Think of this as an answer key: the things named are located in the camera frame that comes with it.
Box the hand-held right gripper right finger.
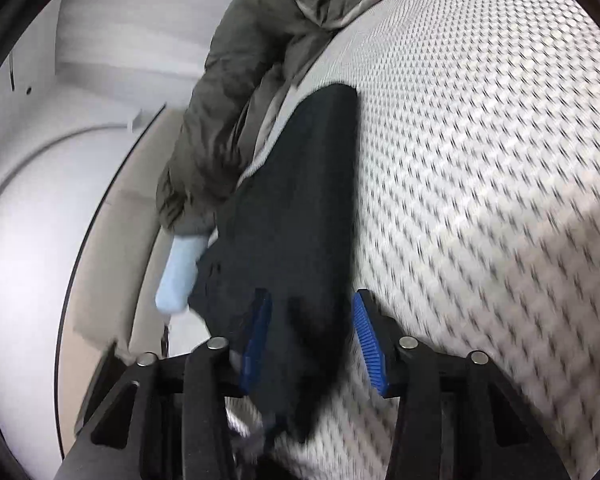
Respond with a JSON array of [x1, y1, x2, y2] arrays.
[[352, 289, 571, 480]]

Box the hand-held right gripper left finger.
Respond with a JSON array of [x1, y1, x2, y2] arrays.
[[55, 290, 273, 480]]

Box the black pants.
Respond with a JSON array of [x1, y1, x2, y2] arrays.
[[187, 82, 361, 441]]

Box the person's left forearm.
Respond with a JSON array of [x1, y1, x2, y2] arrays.
[[155, 0, 341, 238]]

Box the perforated metal washer drum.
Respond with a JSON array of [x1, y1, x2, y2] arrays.
[[230, 0, 600, 480]]

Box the beige bed frame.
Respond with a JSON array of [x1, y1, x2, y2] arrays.
[[72, 105, 191, 361]]

